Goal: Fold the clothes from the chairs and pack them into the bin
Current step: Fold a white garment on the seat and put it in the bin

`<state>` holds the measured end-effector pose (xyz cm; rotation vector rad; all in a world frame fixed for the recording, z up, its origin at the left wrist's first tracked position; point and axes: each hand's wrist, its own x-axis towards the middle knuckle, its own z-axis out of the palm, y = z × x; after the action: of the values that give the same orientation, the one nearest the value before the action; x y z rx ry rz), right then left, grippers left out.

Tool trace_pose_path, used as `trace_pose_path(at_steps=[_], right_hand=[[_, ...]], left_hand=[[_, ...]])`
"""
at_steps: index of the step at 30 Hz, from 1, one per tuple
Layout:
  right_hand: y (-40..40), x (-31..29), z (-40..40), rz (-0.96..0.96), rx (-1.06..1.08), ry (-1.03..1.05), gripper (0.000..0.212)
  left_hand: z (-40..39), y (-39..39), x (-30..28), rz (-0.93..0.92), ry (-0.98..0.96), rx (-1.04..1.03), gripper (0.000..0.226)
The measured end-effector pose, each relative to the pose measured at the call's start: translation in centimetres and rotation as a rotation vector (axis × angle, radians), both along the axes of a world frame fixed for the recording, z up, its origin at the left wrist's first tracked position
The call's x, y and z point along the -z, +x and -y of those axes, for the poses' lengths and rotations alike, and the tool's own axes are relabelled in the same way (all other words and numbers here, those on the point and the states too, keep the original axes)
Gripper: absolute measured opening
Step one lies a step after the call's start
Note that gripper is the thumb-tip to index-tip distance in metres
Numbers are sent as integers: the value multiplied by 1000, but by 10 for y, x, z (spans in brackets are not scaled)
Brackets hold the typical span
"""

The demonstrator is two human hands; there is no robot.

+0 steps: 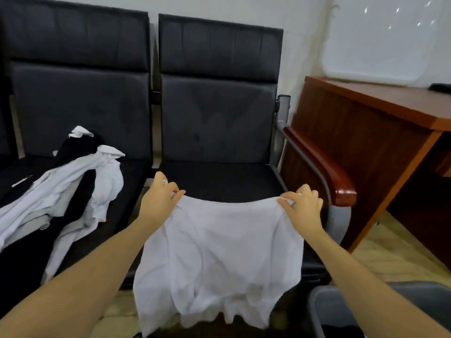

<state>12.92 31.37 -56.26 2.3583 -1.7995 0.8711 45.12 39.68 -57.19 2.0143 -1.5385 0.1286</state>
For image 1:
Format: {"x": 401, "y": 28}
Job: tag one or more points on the person's left forearm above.
{"x": 67, "y": 285}

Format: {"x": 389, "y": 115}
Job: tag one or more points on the white plastic tray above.
{"x": 384, "y": 38}

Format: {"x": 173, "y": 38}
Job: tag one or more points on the grey plastic storage bin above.
{"x": 331, "y": 309}

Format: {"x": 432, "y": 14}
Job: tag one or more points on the person's right forearm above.
{"x": 380, "y": 288}

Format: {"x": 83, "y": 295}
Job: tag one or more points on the person's right hand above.
{"x": 304, "y": 209}

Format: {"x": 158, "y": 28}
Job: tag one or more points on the person's left hand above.
{"x": 158, "y": 200}

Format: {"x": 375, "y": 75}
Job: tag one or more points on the pile of clothes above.
{"x": 49, "y": 193}

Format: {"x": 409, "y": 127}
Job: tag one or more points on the brown wooden desk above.
{"x": 366, "y": 123}

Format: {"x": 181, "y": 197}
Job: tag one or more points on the black leather bench seat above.
{"x": 77, "y": 88}
{"x": 218, "y": 116}

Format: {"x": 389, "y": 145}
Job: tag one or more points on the brown wooden bench armrest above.
{"x": 324, "y": 165}

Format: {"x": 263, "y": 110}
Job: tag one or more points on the black board green print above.
{"x": 440, "y": 88}

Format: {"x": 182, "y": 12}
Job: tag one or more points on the white garment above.
{"x": 218, "y": 264}

